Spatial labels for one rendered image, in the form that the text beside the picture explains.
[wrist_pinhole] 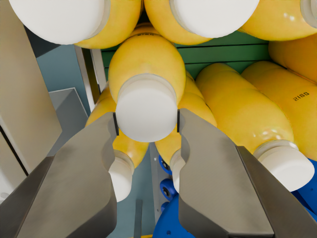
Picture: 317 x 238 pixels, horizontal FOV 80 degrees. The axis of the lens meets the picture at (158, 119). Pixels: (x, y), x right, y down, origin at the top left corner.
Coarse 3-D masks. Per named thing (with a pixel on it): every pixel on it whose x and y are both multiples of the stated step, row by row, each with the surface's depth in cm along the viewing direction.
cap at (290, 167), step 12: (264, 156) 16; (276, 156) 15; (288, 156) 15; (300, 156) 15; (276, 168) 14; (288, 168) 15; (300, 168) 15; (312, 168) 15; (288, 180) 15; (300, 180) 15
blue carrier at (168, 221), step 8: (176, 200) 33; (168, 208) 32; (176, 208) 32; (160, 216) 31; (168, 216) 31; (176, 216) 31; (312, 216) 30; (160, 224) 30; (168, 224) 30; (176, 224) 30; (160, 232) 29; (168, 232) 30; (176, 232) 29; (184, 232) 29
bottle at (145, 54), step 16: (144, 32) 18; (128, 48) 15; (144, 48) 14; (160, 48) 14; (176, 48) 20; (112, 64) 15; (128, 64) 13; (144, 64) 13; (160, 64) 13; (176, 64) 14; (112, 80) 14; (128, 80) 12; (160, 80) 13; (176, 80) 14; (112, 96) 15; (176, 96) 14
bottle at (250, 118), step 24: (216, 72) 27; (216, 96) 23; (240, 96) 20; (264, 96) 20; (216, 120) 22; (240, 120) 18; (264, 120) 17; (288, 120) 18; (240, 144) 18; (264, 144) 16; (288, 144) 16
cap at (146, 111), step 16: (144, 80) 12; (128, 96) 11; (144, 96) 11; (160, 96) 11; (128, 112) 11; (144, 112) 11; (160, 112) 11; (176, 112) 12; (128, 128) 12; (144, 128) 12; (160, 128) 12
